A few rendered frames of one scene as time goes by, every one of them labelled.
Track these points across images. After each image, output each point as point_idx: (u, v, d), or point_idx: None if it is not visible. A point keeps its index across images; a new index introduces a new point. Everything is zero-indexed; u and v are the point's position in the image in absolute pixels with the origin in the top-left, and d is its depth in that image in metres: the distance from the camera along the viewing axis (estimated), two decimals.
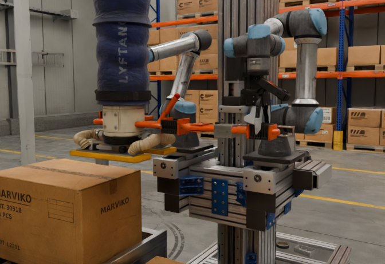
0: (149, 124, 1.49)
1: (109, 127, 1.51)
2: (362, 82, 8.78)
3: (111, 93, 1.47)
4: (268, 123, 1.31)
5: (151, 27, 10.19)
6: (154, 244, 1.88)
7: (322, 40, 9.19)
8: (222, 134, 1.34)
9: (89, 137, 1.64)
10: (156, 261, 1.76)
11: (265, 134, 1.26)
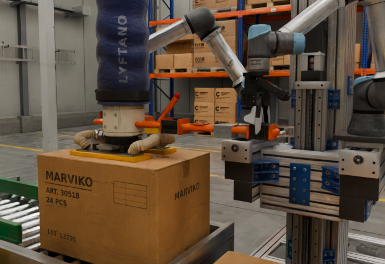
0: (149, 124, 1.49)
1: (109, 127, 1.51)
2: None
3: (111, 93, 1.47)
4: (268, 123, 1.31)
5: (165, 23, 9.99)
6: (224, 237, 1.65)
7: None
8: (222, 134, 1.34)
9: (89, 137, 1.64)
10: (231, 256, 1.53)
11: (265, 134, 1.26)
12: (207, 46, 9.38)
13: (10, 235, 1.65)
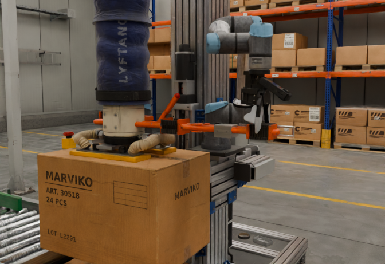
0: (149, 124, 1.49)
1: (109, 127, 1.51)
2: (352, 82, 8.90)
3: (111, 93, 1.47)
4: (268, 123, 1.31)
5: None
6: None
7: (313, 40, 9.31)
8: (222, 134, 1.34)
9: (89, 137, 1.64)
10: None
11: (265, 134, 1.26)
12: None
13: None
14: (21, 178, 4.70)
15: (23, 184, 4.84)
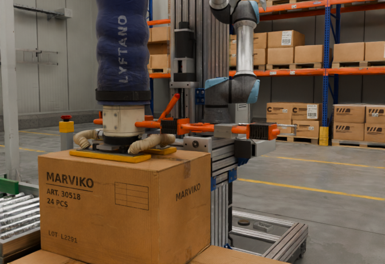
0: (149, 124, 1.49)
1: (109, 127, 1.51)
2: (349, 80, 8.91)
3: (111, 93, 1.47)
4: (268, 123, 1.31)
5: None
6: None
7: (310, 38, 9.33)
8: (222, 134, 1.34)
9: (89, 137, 1.64)
10: None
11: (265, 134, 1.26)
12: None
13: None
14: (18, 172, 4.65)
15: (20, 178, 4.79)
